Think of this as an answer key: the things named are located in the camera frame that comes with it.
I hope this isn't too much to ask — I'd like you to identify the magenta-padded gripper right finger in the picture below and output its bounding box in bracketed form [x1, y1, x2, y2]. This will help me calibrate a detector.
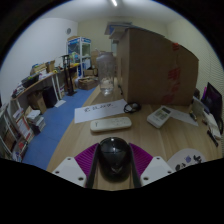
[128, 142, 175, 189]

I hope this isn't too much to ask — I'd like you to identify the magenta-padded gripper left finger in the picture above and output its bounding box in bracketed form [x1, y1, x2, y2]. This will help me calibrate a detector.
[51, 142, 101, 190]

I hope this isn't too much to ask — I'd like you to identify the black computer mouse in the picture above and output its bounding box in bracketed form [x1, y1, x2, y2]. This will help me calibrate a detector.
[98, 136, 132, 183]

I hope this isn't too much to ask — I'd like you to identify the round white printed mouse pad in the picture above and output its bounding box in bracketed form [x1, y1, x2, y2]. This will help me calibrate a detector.
[167, 148, 207, 173]

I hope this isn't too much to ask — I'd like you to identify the white device with display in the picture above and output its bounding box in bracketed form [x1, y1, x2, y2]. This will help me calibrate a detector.
[146, 105, 173, 129]

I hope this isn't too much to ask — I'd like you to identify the plain white paper sheet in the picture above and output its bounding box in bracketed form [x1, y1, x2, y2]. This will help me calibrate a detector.
[169, 109, 199, 127]

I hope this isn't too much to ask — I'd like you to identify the stack of books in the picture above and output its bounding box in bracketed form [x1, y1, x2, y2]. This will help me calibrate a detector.
[25, 109, 47, 134]

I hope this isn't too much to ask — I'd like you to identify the white remote control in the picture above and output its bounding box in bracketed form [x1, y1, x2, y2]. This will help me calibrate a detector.
[89, 116, 133, 133]

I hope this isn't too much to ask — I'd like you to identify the white paper sheet with writing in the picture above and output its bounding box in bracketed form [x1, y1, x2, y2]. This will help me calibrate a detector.
[73, 98, 128, 124]

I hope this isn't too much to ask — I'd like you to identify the shelf unit with books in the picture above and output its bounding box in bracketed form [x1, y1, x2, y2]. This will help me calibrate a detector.
[0, 103, 29, 163]

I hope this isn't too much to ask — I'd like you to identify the small brown cardboard box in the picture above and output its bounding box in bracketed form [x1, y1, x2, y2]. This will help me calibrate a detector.
[27, 90, 48, 114]

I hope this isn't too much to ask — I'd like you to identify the black bin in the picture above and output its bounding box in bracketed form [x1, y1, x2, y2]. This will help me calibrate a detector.
[42, 85, 58, 108]

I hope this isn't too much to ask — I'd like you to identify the black monitor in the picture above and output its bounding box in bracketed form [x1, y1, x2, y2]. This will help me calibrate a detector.
[201, 82, 224, 134]

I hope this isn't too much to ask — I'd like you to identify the open cardboard box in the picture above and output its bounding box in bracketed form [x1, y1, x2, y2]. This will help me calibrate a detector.
[78, 75, 100, 91]

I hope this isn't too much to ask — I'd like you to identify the black floor stand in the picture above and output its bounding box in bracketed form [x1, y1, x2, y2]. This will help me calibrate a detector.
[61, 54, 77, 97]

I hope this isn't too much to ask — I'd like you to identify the long wooden side desk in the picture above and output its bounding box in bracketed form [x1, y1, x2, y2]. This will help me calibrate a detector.
[9, 63, 81, 108]

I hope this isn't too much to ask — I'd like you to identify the large brown cardboard box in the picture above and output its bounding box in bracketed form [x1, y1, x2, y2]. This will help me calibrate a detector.
[116, 27, 200, 107]

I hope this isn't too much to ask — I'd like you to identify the clear glass jar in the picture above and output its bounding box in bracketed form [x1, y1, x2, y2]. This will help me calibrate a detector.
[95, 51, 117, 96]

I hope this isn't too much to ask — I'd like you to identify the tall brown cardboard box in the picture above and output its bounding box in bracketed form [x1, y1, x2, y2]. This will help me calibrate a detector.
[90, 49, 101, 70]

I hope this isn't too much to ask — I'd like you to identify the blue white glass cabinet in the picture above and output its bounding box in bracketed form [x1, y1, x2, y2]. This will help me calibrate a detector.
[66, 35, 93, 79]

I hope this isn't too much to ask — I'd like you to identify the black coiled cable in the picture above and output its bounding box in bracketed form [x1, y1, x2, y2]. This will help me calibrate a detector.
[123, 101, 142, 114]

